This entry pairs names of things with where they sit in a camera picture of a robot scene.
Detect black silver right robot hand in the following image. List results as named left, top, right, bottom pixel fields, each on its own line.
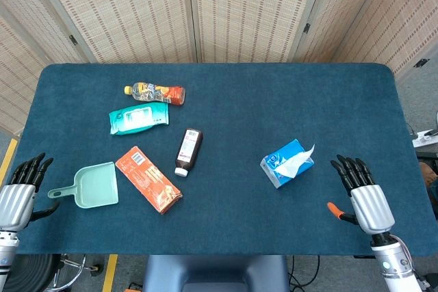
left=326, top=154, right=396, bottom=235

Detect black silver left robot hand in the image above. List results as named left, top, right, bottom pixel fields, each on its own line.
left=0, top=152, right=61, bottom=233

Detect white tissue sheet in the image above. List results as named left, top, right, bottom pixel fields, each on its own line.
left=273, top=144, right=316, bottom=179

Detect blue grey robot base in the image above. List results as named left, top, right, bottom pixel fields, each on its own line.
left=142, top=254, right=290, bottom=292

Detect blue tissue pack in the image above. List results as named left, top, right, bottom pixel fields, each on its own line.
left=259, top=138, right=315, bottom=189

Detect brown rounded object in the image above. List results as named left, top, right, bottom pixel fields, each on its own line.
left=419, top=161, right=438, bottom=189

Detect black stool chrome legs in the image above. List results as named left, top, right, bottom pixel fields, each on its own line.
left=5, top=253, right=105, bottom=292

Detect mint green plastic dustpan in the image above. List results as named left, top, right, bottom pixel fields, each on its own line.
left=47, top=161, right=120, bottom=210

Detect white power strip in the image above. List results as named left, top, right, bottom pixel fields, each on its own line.
left=411, top=127, right=438, bottom=148

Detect woven folding screen panel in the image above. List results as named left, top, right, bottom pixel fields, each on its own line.
left=0, top=0, right=99, bottom=64
left=294, top=0, right=394, bottom=64
left=36, top=0, right=198, bottom=64
left=0, top=14, right=45, bottom=135
left=187, top=0, right=328, bottom=64
left=330, top=0, right=438, bottom=83

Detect blue felt table cloth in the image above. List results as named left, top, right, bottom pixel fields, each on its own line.
left=6, top=62, right=438, bottom=257

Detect orange cardboard box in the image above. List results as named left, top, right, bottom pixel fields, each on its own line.
left=115, top=145, right=183, bottom=215

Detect teal wet wipes pack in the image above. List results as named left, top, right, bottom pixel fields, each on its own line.
left=108, top=101, right=170, bottom=136

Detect orange drink plastic bottle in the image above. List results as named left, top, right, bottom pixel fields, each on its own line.
left=123, top=81, right=187, bottom=105

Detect brown medicine bottle white cap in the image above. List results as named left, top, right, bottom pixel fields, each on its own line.
left=174, top=128, right=204, bottom=177

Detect black floor cable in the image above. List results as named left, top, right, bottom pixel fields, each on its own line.
left=287, top=254, right=322, bottom=292

